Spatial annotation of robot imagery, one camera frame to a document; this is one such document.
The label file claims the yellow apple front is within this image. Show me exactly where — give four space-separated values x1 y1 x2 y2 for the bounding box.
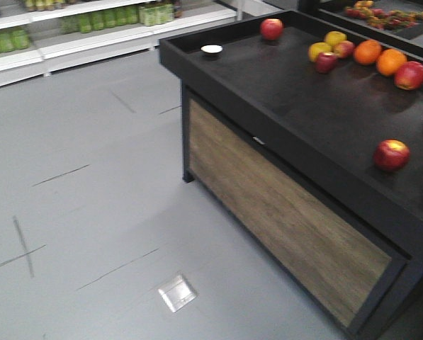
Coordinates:
308 42 332 62

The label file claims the large red apple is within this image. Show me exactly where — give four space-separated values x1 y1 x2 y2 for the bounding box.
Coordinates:
394 61 423 91

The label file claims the yellow apple back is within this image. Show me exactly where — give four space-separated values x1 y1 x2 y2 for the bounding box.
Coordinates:
324 30 347 47

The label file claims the dark red apple front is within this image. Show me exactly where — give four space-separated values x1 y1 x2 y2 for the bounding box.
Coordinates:
315 52 339 74

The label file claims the black wooden produce stand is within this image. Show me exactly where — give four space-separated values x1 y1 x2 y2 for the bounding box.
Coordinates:
159 1 423 339

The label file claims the metal floor socket plate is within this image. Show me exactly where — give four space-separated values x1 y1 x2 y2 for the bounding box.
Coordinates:
157 274 198 313

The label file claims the small white dish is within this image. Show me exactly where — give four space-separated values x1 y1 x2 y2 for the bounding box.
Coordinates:
201 45 223 57

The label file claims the white store shelving unit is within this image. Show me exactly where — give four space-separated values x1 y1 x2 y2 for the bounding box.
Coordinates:
0 1 242 87

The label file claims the orange left of pair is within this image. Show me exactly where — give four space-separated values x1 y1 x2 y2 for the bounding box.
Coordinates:
353 40 383 65

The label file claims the orange right of pair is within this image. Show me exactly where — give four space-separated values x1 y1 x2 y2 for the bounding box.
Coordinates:
376 49 407 77

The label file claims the yellow apple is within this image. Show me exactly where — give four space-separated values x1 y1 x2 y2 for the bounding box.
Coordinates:
324 30 347 47
308 42 332 62

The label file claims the red apple near edge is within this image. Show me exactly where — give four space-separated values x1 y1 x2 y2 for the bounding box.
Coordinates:
373 140 410 172

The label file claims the orange of pair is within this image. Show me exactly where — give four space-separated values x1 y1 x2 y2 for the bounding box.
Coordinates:
353 40 383 65
376 49 407 77

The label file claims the red apple far corner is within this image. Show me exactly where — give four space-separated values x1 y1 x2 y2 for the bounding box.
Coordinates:
260 18 284 41

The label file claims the small red apple back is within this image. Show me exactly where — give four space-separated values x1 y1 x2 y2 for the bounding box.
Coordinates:
333 40 355 59

